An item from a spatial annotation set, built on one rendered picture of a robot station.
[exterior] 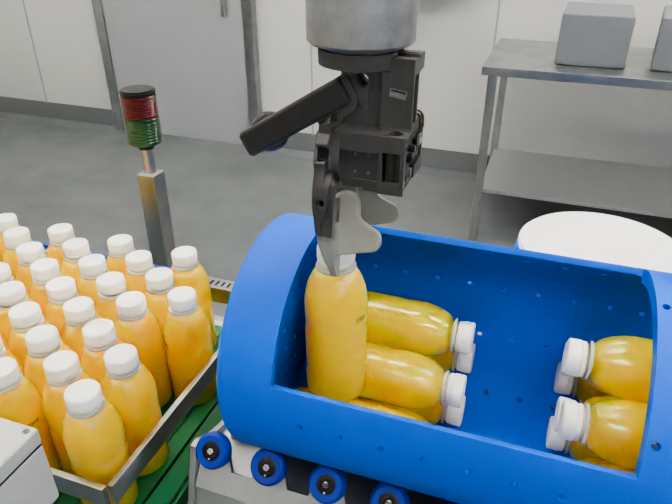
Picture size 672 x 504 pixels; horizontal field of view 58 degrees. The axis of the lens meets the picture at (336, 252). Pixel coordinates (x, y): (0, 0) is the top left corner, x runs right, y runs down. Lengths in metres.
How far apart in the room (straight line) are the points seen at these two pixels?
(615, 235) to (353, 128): 0.75
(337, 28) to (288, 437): 0.41
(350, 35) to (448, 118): 3.54
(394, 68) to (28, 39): 5.06
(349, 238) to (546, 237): 0.63
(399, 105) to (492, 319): 0.40
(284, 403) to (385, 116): 0.30
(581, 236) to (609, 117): 2.81
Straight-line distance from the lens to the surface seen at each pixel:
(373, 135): 0.51
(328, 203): 0.54
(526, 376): 0.86
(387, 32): 0.49
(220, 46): 4.41
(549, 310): 0.82
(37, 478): 0.72
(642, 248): 1.17
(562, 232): 1.17
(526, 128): 3.97
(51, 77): 5.45
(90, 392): 0.74
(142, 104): 1.16
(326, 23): 0.49
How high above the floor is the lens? 1.55
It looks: 30 degrees down
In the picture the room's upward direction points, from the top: straight up
